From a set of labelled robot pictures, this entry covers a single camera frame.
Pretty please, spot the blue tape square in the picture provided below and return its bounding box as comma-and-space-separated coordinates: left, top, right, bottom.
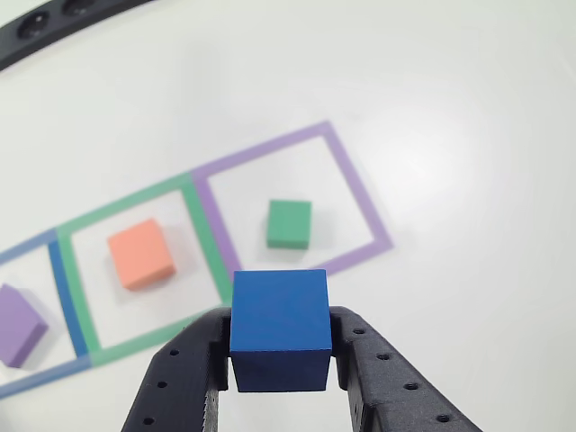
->
0, 229, 94, 400

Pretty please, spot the purple tape square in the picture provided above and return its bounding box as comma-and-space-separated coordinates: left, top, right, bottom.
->
192, 120, 396, 278

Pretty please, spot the small blue block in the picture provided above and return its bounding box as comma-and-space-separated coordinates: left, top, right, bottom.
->
229, 268, 334, 393

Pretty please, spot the orange block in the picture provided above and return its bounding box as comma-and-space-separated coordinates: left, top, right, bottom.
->
106, 218, 177, 293

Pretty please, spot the green tape square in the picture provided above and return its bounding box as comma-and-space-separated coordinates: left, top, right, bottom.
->
56, 173, 235, 368

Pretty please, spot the green block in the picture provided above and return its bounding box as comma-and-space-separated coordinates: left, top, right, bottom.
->
265, 199, 313, 250

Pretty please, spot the large purple block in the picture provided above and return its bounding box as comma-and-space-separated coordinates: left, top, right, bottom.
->
0, 283, 50, 370

